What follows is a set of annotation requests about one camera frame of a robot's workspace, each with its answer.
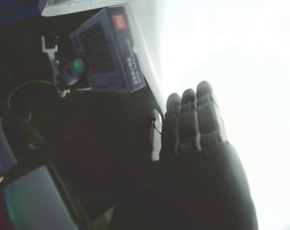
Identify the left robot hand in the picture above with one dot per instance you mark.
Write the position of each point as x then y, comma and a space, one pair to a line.
195, 191

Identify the white calculator box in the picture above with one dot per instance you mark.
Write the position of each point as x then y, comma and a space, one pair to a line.
126, 60

